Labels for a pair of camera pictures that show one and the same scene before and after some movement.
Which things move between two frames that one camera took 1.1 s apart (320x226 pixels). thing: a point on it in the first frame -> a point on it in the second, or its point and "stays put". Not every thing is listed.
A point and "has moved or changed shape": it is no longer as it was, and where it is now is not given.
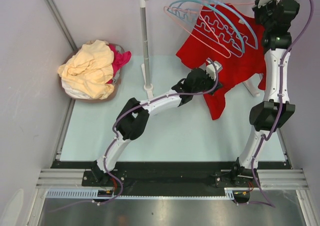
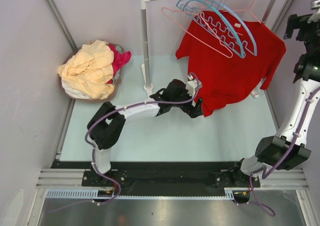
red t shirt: [230, 42] has moved or changed shape
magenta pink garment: [119, 59] stays put
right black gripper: [257, 10] -> [297, 22]
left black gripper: [212, 82] -> [192, 111]
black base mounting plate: [170, 176] stays put
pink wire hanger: [239, 3] -> [249, 9]
